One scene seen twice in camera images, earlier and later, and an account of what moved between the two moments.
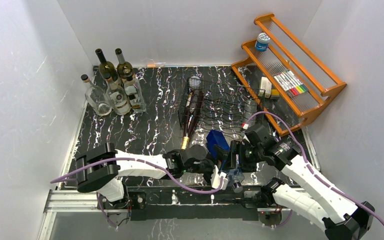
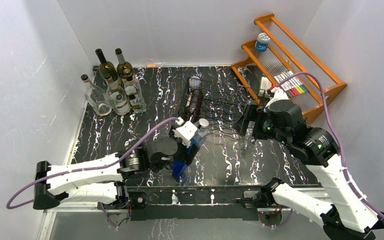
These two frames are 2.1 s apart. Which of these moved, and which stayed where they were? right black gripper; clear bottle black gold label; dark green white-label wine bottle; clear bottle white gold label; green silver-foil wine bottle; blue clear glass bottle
Moved: blue clear glass bottle; right black gripper
Stayed: clear bottle white gold label; green silver-foil wine bottle; dark green white-label wine bottle; clear bottle black gold label
